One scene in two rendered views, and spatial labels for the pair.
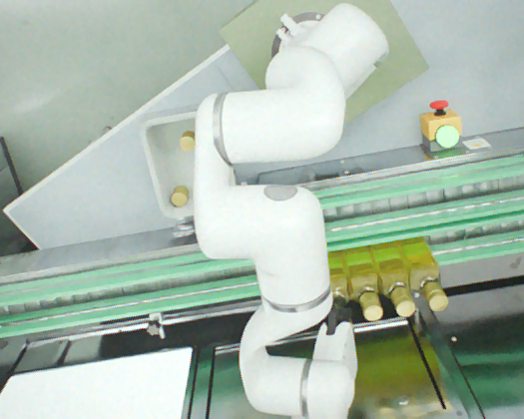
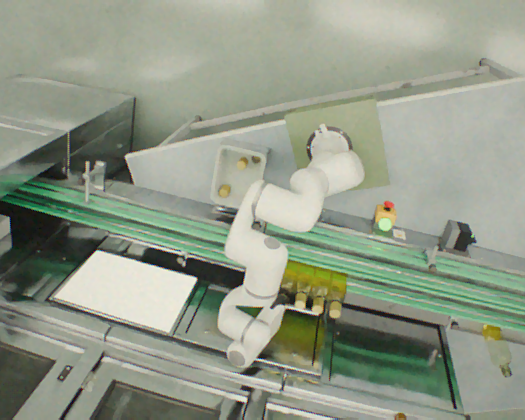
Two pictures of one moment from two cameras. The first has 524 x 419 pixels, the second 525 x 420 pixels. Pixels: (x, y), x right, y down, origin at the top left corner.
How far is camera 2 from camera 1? 42 cm
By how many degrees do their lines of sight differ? 5
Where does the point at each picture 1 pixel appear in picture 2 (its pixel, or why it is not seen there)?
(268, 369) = (233, 315)
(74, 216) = (161, 175)
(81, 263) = (155, 206)
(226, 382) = (208, 305)
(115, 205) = (186, 179)
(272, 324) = (243, 298)
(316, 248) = (277, 275)
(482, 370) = (342, 354)
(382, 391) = (286, 345)
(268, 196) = (265, 243)
